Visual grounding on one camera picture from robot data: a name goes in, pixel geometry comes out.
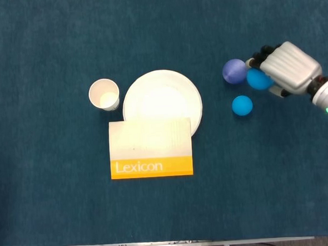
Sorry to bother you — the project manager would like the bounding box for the white paper plate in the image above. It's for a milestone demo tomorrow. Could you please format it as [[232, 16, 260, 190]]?
[[120, 67, 205, 140]]

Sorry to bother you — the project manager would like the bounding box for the small cyan ball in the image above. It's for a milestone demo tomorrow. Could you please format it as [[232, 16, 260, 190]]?
[[231, 94, 254, 116]]

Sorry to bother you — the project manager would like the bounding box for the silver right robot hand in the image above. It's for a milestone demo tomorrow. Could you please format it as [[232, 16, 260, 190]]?
[[244, 39, 325, 101]]

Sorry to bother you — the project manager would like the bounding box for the white paper cup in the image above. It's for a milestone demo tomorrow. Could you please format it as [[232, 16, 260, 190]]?
[[87, 77, 122, 113]]

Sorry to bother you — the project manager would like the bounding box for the large cyan ball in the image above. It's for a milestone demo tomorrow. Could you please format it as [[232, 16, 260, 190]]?
[[245, 67, 276, 92]]

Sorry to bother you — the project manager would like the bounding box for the teal carpet table cover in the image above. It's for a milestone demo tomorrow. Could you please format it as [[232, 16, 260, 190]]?
[[0, 0, 328, 246]]

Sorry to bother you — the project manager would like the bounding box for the white orange Lexicon book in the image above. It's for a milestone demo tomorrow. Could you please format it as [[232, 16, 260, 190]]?
[[107, 116, 195, 181]]

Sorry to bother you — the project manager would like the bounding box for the purple blue ball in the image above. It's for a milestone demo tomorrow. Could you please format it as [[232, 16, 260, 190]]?
[[221, 58, 248, 85]]

